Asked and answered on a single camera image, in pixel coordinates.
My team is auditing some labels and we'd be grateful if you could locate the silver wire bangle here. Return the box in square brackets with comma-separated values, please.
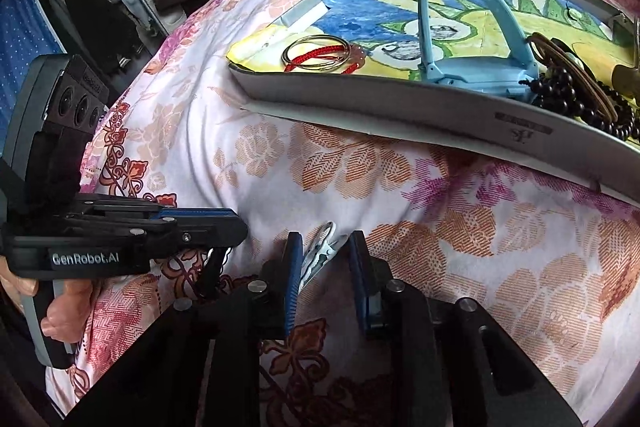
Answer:
[281, 34, 353, 70]

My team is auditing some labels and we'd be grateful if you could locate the black bead necklace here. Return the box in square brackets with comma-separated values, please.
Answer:
[520, 67, 640, 142]

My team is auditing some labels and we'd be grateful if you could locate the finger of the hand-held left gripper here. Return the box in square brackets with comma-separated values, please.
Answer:
[149, 207, 249, 300]

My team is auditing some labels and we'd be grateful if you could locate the floral bedsheet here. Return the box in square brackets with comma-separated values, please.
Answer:
[45, 0, 640, 427]

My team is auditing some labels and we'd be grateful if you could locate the person's left hand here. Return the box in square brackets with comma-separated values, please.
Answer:
[0, 257, 100, 348]

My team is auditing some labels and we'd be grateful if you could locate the light blue headband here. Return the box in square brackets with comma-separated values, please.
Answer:
[417, 0, 543, 96]

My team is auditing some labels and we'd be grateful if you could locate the silver hair clip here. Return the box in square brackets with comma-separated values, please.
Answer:
[299, 221, 351, 293]

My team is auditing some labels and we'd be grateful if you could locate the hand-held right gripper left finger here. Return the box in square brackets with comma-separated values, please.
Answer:
[65, 231, 305, 427]

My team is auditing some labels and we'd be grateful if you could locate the blue dotted cloth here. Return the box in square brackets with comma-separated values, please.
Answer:
[0, 0, 53, 128]

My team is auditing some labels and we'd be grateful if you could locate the red cord bracelet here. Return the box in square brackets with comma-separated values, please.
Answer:
[285, 46, 368, 75]

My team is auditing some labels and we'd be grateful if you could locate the grey shallow tray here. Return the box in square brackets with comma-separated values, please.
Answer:
[227, 0, 640, 208]

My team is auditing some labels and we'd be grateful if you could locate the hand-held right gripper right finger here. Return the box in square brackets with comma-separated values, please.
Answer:
[348, 231, 583, 427]

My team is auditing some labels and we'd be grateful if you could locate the brown cord bracelet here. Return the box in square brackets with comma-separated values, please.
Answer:
[525, 32, 618, 122]

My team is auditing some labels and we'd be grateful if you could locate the cartoon print towel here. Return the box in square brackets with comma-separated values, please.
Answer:
[227, 0, 621, 80]

